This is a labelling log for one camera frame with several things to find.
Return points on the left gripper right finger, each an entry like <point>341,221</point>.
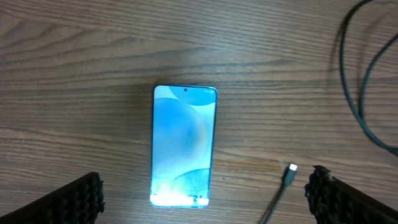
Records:
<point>332,201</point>

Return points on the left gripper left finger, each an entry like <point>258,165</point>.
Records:
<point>79,202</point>

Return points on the blue Galaxy smartphone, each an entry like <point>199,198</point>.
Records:
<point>182,143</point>

